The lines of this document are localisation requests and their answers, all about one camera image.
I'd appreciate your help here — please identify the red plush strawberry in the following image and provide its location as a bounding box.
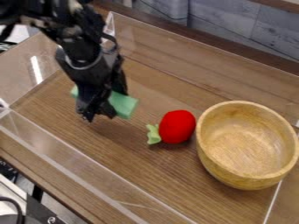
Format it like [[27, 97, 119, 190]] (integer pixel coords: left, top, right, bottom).
[[145, 110, 196, 145]]

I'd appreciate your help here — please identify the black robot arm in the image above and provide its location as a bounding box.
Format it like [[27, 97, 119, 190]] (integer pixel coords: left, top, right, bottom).
[[0, 0, 127, 121]]

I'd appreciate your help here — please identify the brown wooden bowl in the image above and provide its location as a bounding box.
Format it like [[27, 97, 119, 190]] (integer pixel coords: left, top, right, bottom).
[[196, 101, 299, 190]]

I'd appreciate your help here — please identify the green foam block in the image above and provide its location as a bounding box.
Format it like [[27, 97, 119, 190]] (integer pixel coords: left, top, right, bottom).
[[69, 86, 137, 119]]

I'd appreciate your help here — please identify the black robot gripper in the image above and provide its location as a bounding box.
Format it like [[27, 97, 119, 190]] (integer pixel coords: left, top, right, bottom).
[[55, 46, 128, 123]]

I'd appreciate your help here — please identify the clear acrylic corner bracket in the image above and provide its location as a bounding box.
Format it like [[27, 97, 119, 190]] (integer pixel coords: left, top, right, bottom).
[[103, 12, 116, 37]]

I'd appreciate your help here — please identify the black cable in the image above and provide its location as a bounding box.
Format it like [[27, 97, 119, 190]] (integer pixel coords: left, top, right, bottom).
[[0, 196, 25, 224]]

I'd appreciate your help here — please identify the clear acrylic tray wall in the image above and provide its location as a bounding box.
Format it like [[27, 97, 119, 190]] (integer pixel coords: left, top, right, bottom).
[[0, 14, 299, 224]]

